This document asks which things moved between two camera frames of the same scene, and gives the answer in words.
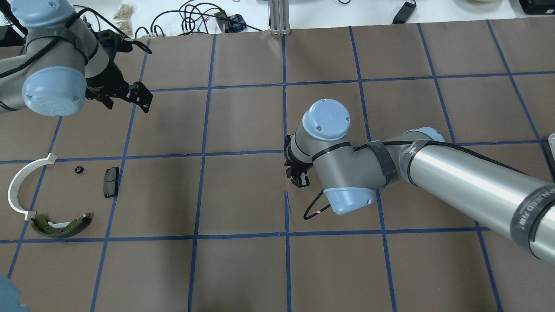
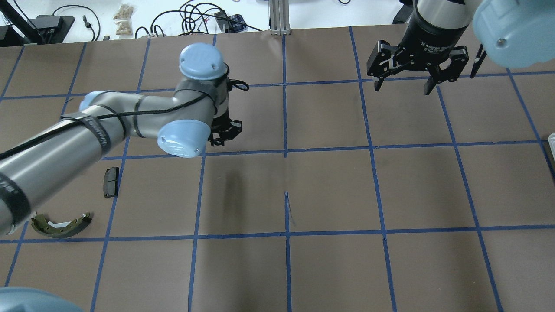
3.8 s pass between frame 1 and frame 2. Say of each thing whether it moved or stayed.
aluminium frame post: stayed
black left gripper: moved
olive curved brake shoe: stayed
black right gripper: moved
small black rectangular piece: stayed
